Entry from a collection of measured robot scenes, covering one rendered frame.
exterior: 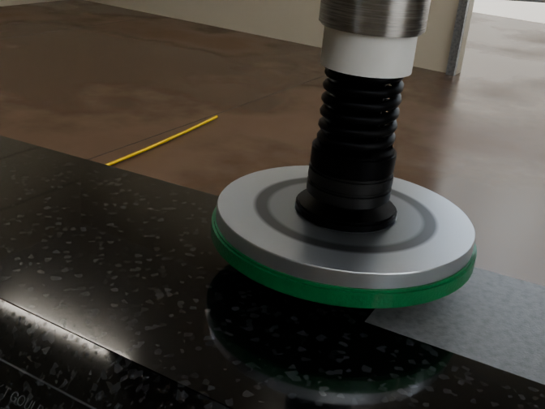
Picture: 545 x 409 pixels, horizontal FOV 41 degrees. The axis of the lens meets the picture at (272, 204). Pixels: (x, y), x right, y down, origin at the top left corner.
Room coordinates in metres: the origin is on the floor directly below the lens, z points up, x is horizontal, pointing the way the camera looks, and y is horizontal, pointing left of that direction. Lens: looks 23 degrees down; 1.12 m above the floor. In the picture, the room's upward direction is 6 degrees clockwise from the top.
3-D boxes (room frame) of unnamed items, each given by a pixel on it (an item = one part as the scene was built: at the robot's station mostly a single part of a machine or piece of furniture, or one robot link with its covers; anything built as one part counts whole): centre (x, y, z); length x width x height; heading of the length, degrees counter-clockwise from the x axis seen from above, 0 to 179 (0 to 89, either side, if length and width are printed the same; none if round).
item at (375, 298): (0.56, -0.06, 0.87); 0.22 x 0.22 x 0.04
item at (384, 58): (0.56, -0.06, 1.02); 0.07 x 0.07 x 0.04
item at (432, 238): (0.56, -0.06, 0.87); 0.21 x 0.21 x 0.01
